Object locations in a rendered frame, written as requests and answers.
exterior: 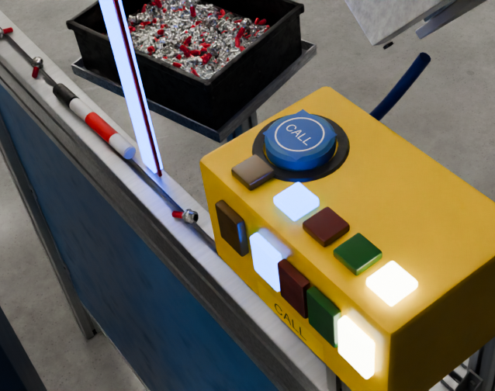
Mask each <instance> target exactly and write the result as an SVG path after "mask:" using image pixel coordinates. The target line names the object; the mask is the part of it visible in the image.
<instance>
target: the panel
mask: <svg viewBox="0 0 495 391"><path fill-rule="evenodd" d="M0 120H1V121H2V125H3V126H4V128H5V132H6V133H7V136H8V138H9V141H10V143H11V145H12V148H13V150H14V152H15V154H16V157H17V159H18V161H19V164H20V166H21V168H22V171H23V173H24V175H25V177H26V180H27V182H28V186H29V188H30V191H31V192H32V194H33V197H34V199H35V200H36V204H37V205H38V208H39V210H40V213H41V215H42V217H43V220H44V222H45V224H46V226H47V229H48V231H49V233H50V236H51V238H52V240H53V242H54V245H55V248H56V249H57V253H58V254H59V256H60V259H61V263H62V265H63V266H64V270H65V271H66V272H67V276H68V278H69V280H70V282H71V285H72V287H73V289H74V292H75V294H76V296H77V298H78V301H79V303H80V304H81V305H82V306H83V307H84V308H85V310H86V311H87V313H88V314H89V316H90V317H91V318H92V319H93V320H94V321H95V323H96V324H97V326H98V327H99V328H100V330H101V331H102V332H103V333H104V335H105V336H106V337H107V339H108V340H109V341H110V343H111V344H112V346H113V347H114V348H115V349H116V350H117V351H118V353H119V354H120V356H121V357H122V358H123V360H124V361H125V362H126V363H127V364H128V366H129V367H130V369H131V370H132V371H133V373H134V374H135V375H136V377H137V378H138V379H139V380H140V382H141V383H142V384H143V385H144V387H145V388H146V390H147V391H279V390H278V389H277V388H276V387H275V385H274V384H273V383H272V382H271V381H270V380H269V379H268V378H267V376H266V375H265V374H264V373H263V372H262V371H261V370H260V369H259V367H258V366H257V365H256V364H255V363H253V361H252V360H251V359H250V358H249V357H248V356H247V355H246V354H245V353H244V351H243V350H242V349H241V348H240V347H239V346H238V345H237V344H236V342H235V341H234V340H233V339H232V338H231V337H230V336H229V335H228V333H227V332H226V331H225V330H224V329H223V328H222V327H221V326H220V325H219V324H218V323H217V322H216V321H215V320H214V319H213V317H212V316H211V315H210V314H209V313H208V312H207V311H206V310H205V308H204V307H203V306H202V305H201V304H200V303H199V302H198V301H197V299H196V298H195V297H194V296H193V295H192V294H191V293H190V292H189V291H188V290H187V288H186V287H184V286H183V284H182V283H181V282H180V281H179V280H178V279H177V278H176V277H175V276H174V274H173V273H172V272H171V271H170V270H169V269H168V268H167V267H166V265H165V264H164V263H163V262H162V261H161V260H160V259H159V258H158V256H157V255H156V254H155V253H154V252H153V251H152V250H151V249H150V248H149V247H148V246H147V245H146V244H145V243H144V242H143V240H142V239H141V238H140V237H139V236H138V235H137V234H136V233H135V231H134V230H133V229H132V228H131V227H130V226H129V225H128V224H127V222H126V221H125V220H124V219H123V218H122V217H121V216H120V215H119V214H118V213H117V211H115V210H114V208H112V206H111V205H110V204H109V203H108V202H107V201H106V200H105V199H104V197H103V196H102V195H101V194H100V193H99V192H98V191H97V190H96V188H95V187H94V186H93V185H92V184H91V183H90V182H89V181H88V179H87V178H86V177H85V176H84V175H83V174H82V173H81V172H80V171H79V170H78V169H77V168H76V167H75V166H74V165H73V163H72V162H71V161H70V160H69V159H68V158H67V157H66V156H65V154H64V153H63V152H62V151H61V150H60V149H59V148H58V147H57V145H56V144H55V143H54V142H53V141H52V140H51V139H50V138H49V137H48V136H47V135H46V134H45V133H44V132H43V131H42V129H41V128H40V127H39V126H38V125H37V124H36V123H35V122H34V120H33V119H32V118H31V117H30V116H29V115H28V114H27V113H26V111H25V110H24V109H23V108H22V107H21V106H20V105H19V103H18V102H17V101H16V100H15V99H14V98H13V97H12V96H11V95H10V94H9V93H8V92H7V91H6V90H5V89H4V88H3V86H2V85H1V84H0Z"/></svg>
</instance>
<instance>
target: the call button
mask: <svg viewBox="0 0 495 391"><path fill-rule="evenodd" d="M263 134H264V135H265V150H266V154H267V157H268V159H269V160H270V162H272V163H273V164H274V165H275V166H276V167H278V168H281V169H284V170H287V171H309V170H313V169H315V168H319V167H321V166H323V165H325V164H326V163H327V162H328V161H329V160H330V159H331V158H332V157H333V155H334V152H335V147H336V140H335V136H337V134H336V133H335V132H334V128H333V127H332V125H331V124H330V123H329V122H328V121H326V120H325V119H323V118H321V117H319V116H315V115H312V114H309V113H308V112H306V111H305V110H304V109H302V110H300V111H299V112H297V113H296V114H291V115H288V116H284V117H282V118H281V119H278V120H276V121H275V122H274V123H273V124H272V125H271V126H270V127H269V128H268V129H267V130H266V131H265V132H264V133H263Z"/></svg>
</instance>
